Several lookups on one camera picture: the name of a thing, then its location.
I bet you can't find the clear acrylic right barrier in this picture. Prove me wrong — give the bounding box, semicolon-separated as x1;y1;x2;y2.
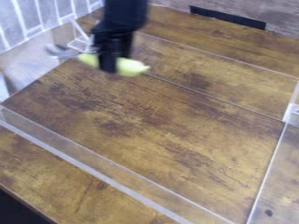
247;82;299;224

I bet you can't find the clear acrylic corner bracket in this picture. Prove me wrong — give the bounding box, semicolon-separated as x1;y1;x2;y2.
67;20;92;53

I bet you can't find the clear acrylic front barrier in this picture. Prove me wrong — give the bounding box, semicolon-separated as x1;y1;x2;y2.
0;106;233;224

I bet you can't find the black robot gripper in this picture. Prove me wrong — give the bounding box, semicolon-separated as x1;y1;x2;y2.
91;0;148;73

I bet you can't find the black strip on table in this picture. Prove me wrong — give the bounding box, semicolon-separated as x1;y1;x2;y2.
189;5;267;30

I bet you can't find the clear acrylic barrier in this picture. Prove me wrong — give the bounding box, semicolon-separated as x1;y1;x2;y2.
0;106;233;224
247;82;299;224

